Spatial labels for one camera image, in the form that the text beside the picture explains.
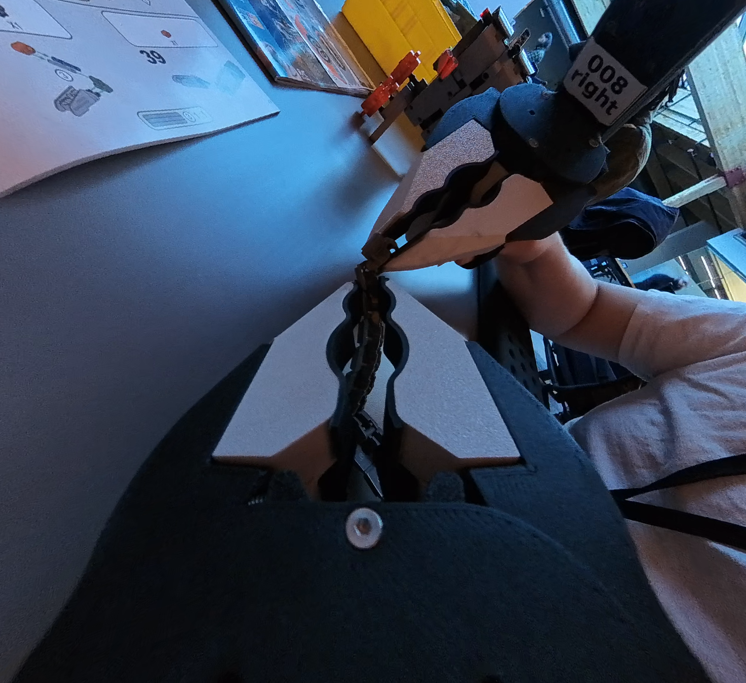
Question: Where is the grey track chain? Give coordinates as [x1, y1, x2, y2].
[332, 281, 388, 500]

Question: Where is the person's pale shirt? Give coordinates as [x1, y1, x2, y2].
[568, 292, 746, 683]

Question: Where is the open instruction booklet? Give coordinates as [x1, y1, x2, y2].
[0, 0, 281, 197]

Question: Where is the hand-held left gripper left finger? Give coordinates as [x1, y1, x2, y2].
[211, 281, 363, 502]

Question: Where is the grey desk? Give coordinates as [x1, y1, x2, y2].
[0, 0, 485, 678]

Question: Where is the black lanyard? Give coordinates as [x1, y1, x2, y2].
[609, 452, 746, 550]

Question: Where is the flat blue printed box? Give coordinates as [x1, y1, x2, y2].
[172, 0, 374, 98]

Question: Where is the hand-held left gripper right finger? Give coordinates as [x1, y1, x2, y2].
[382, 278, 522, 502]

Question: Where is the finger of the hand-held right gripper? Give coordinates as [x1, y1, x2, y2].
[361, 117, 503, 255]
[378, 173, 556, 274]

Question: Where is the grey orange toy robot model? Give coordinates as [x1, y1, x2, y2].
[358, 7, 534, 147]

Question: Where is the yellow plastic bin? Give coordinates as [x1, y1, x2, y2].
[341, 0, 464, 86]

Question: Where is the grey track link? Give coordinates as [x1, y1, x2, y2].
[354, 234, 403, 287]

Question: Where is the black perforated chair back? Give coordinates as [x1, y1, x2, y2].
[478, 263, 551, 404]

